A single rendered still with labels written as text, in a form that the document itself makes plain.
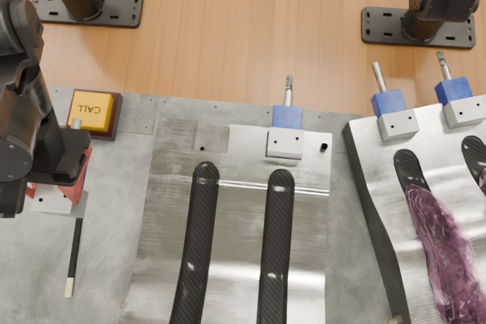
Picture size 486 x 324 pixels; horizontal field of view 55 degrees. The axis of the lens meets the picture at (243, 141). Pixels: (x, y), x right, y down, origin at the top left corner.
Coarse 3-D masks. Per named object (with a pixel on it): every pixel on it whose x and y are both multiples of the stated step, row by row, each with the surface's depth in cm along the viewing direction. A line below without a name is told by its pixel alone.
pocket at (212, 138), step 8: (200, 128) 70; (208, 128) 70; (216, 128) 70; (224, 128) 70; (200, 136) 71; (208, 136) 71; (216, 136) 71; (224, 136) 71; (192, 144) 69; (200, 144) 71; (208, 144) 71; (216, 144) 71; (224, 144) 71; (224, 152) 70
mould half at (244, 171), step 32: (160, 128) 69; (192, 128) 69; (256, 128) 69; (160, 160) 67; (192, 160) 67; (224, 160) 67; (256, 160) 67; (288, 160) 67; (320, 160) 67; (160, 192) 66; (224, 192) 66; (256, 192) 66; (320, 192) 66; (160, 224) 65; (224, 224) 65; (256, 224) 65; (320, 224) 65; (160, 256) 64; (224, 256) 64; (256, 256) 64; (320, 256) 64; (128, 288) 61; (160, 288) 61; (224, 288) 62; (256, 288) 62; (288, 288) 62; (320, 288) 62; (128, 320) 58; (160, 320) 58; (224, 320) 59; (288, 320) 59; (320, 320) 59
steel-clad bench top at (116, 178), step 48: (144, 96) 80; (96, 144) 77; (144, 144) 77; (336, 144) 77; (96, 192) 75; (144, 192) 75; (336, 192) 75; (0, 240) 73; (48, 240) 73; (96, 240) 73; (336, 240) 73; (0, 288) 71; (48, 288) 71; (96, 288) 71; (336, 288) 71; (384, 288) 71
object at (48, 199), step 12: (72, 120) 64; (84, 180) 63; (36, 192) 59; (48, 192) 59; (60, 192) 59; (84, 192) 62; (36, 204) 58; (48, 204) 58; (60, 204) 58; (72, 204) 59; (84, 204) 63; (72, 216) 62
